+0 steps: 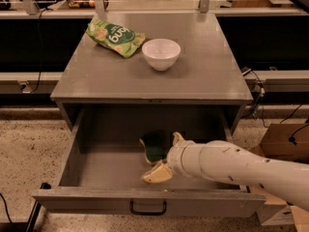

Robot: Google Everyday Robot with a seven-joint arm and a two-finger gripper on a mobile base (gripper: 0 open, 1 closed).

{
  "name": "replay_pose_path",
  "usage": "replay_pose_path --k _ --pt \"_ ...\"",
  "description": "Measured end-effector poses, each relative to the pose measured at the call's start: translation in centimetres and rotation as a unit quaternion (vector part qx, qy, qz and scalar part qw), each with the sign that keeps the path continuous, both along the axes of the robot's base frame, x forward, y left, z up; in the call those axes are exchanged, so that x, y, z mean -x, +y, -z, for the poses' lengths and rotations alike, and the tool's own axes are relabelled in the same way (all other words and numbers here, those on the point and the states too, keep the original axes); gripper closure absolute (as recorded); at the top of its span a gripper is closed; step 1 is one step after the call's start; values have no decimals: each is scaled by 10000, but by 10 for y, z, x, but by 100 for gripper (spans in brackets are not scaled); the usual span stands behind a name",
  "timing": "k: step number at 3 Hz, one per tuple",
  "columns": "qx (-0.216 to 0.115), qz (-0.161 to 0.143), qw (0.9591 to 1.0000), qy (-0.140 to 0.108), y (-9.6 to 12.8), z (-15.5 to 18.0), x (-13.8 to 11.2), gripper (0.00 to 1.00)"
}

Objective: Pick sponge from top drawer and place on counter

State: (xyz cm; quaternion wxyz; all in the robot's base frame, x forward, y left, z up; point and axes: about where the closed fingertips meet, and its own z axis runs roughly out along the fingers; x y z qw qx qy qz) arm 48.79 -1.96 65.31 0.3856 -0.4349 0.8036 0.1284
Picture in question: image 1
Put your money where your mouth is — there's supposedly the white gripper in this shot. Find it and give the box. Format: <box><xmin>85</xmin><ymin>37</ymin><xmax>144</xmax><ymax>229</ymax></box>
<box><xmin>142</xmin><ymin>131</ymin><xmax>202</xmax><ymax>184</ymax></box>

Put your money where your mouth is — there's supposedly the green yellow sponge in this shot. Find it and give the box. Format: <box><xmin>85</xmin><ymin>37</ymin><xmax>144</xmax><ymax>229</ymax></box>
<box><xmin>139</xmin><ymin>130</ymin><xmax>168</xmax><ymax>166</ymax></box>

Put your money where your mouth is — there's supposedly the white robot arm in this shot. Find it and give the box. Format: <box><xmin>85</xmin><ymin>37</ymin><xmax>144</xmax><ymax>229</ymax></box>
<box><xmin>140</xmin><ymin>131</ymin><xmax>309</xmax><ymax>211</ymax></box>

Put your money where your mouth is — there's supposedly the grey open top drawer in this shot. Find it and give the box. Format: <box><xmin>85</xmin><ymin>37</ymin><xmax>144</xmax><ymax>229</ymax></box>
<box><xmin>33</xmin><ymin>104</ymin><xmax>266</xmax><ymax>218</ymax></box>

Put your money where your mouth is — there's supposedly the grey metal cabinet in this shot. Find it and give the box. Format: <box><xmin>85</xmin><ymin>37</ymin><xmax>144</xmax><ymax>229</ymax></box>
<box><xmin>51</xmin><ymin>12</ymin><xmax>252</xmax><ymax>130</ymax></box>

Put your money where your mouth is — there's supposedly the white ceramic bowl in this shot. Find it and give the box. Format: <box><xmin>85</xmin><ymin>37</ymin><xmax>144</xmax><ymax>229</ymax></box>
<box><xmin>142</xmin><ymin>39</ymin><xmax>181</xmax><ymax>71</ymax></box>

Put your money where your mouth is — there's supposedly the brown cardboard box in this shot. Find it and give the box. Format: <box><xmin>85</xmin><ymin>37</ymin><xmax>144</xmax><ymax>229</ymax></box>
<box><xmin>249</xmin><ymin>124</ymin><xmax>309</xmax><ymax>232</ymax></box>

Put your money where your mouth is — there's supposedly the green chip bag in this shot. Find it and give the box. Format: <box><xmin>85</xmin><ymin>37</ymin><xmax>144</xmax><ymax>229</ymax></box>
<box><xmin>86</xmin><ymin>18</ymin><xmax>146</xmax><ymax>58</ymax></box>

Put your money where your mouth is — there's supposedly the black floor stand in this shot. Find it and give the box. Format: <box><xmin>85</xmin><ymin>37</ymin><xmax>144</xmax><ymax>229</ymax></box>
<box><xmin>0</xmin><ymin>193</ymin><xmax>42</xmax><ymax>232</ymax></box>

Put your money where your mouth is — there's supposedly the black drawer handle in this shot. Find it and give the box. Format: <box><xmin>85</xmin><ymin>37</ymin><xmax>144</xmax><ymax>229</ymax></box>
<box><xmin>129</xmin><ymin>200</ymin><xmax>167</xmax><ymax>217</ymax></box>

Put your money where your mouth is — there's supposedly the black cable on right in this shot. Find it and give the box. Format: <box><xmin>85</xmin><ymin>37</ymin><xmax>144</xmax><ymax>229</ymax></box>
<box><xmin>240</xmin><ymin>66</ymin><xmax>267</xmax><ymax>119</ymax></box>

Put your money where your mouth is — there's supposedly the black cable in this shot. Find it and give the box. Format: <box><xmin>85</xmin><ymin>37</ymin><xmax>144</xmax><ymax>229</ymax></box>
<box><xmin>19</xmin><ymin>7</ymin><xmax>54</xmax><ymax>94</ymax></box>
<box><xmin>240</xmin><ymin>66</ymin><xmax>267</xmax><ymax>119</ymax></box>

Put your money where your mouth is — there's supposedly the black cable on left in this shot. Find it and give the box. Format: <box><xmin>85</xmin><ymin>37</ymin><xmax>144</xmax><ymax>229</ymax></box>
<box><xmin>19</xmin><ymin>7</ymin><xmax>54</xmax><ymax>94</ymax></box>

